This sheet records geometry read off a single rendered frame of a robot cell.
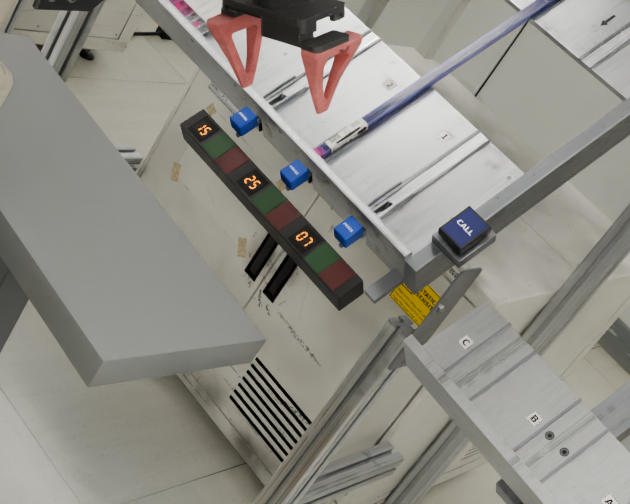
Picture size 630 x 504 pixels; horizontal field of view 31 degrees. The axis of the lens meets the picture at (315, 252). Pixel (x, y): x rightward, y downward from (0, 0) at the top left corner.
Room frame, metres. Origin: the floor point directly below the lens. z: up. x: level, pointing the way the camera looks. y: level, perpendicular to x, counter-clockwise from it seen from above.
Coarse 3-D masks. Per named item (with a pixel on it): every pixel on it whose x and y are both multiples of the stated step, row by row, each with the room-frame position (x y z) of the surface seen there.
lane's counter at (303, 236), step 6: (306, 228) 1.28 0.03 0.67; (294, 234) 1.27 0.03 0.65; (300, 234) 1.27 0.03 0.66; (306, 234) 1.28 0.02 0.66; (312, 234) 1.28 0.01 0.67; (294, 240) 1.27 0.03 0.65; (300, 240) 1.27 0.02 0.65; (306, 240) 1.27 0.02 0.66; (312, 240) 1.27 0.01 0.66; (318, 240) 1.27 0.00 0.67; (300, 246) 1.26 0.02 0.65; (306, 246) 1.26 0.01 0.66; (312, 246) 1.26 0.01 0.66; (300, 252) 1.25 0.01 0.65
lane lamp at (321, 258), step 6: (324, 246) 1.27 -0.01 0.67; (312, 252) 1.26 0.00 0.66; (318, 252) 1.26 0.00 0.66; (324, 252) 1.26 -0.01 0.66; (330, 252) 1.26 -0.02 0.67; (306, 258) 1.25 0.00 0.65; (312, 258) 1.25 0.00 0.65; (318, 258) 1.25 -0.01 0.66; (324, 258) 1.25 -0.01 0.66; (330, 258) 1.26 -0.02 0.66; (336, 258) 1.26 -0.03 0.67; (312, 264) 1.24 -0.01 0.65; (318, 264) 1.25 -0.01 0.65; (324, 264) 1.25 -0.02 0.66; (330, 264) 1.25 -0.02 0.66; (318, 270) 1.24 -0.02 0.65
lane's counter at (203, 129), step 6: (204, 120) 1.38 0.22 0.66; (210, 120) 1.39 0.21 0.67; (192, 126) 1.37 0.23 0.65; (198, 126) 1.37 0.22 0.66; (204, 126) 1.38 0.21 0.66; (210, 126) 1.38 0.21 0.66; (216, 126) 1.38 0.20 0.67; (192, 132) 1.37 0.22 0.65; (198, 132) 1.37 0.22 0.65; (204, 132) 1.37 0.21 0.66; (210, 132) 1.37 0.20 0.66; (198, 138) 1.36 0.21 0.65; (204, 138) 1.36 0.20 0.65
